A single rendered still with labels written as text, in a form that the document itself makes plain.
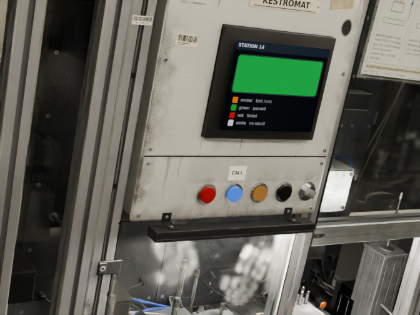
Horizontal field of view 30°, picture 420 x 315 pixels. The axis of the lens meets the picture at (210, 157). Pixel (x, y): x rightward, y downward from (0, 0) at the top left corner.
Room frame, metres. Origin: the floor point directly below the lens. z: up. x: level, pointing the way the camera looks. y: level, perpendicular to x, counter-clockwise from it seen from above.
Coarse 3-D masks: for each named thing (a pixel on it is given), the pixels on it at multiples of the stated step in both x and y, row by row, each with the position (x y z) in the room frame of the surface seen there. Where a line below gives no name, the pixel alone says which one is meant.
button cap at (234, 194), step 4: (232, 188) 1.38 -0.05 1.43; (236, 188) 1.38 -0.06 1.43; (240, 188) 1.39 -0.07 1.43; (228, 192) 1.38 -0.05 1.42; (232, 192) 1.38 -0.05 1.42; (236, 192) 1.38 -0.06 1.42; (240, 192) 1.39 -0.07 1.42; (228, 196) 1.38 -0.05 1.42; (232, 196) 1.38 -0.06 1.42; (236, 196) 1.39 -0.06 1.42; (240, 196) 1.39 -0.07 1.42; (232, 200) 1.38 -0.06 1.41; (236, 200) 1.39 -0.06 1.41
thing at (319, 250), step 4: (312, 248) 1.79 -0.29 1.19; (316, 248) 1.80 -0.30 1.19; (320, 248) 1.80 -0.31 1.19; (324, 248) 1.81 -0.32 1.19; (308, 252) 1.78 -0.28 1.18; (312, 252) 1.79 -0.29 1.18; (316, 252) 1.80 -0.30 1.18; (320, 252) 1.81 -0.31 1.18; (308, 256) 1.78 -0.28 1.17; (312, 256) 1.79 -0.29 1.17; (316, 256) 1.80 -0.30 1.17; (320, 256) 1.81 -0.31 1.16
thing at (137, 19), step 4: (132, 16) 1.25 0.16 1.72; (136, 16) 1.25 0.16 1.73; (140, 16) 1.26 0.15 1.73; (144, 16) 1.26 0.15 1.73; (148, 16) 1.27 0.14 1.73; (132, 20) 1.25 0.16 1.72; (136, 20) 1.25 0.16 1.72; (140, 20) 1.26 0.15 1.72; (144, 20) 1.26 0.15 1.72; (148, 20) 1.27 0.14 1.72; (152, 20) 1.27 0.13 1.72; (140, 24) 1.26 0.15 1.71; (144, 24) 1.26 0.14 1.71; (148, 24) 1.27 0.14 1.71
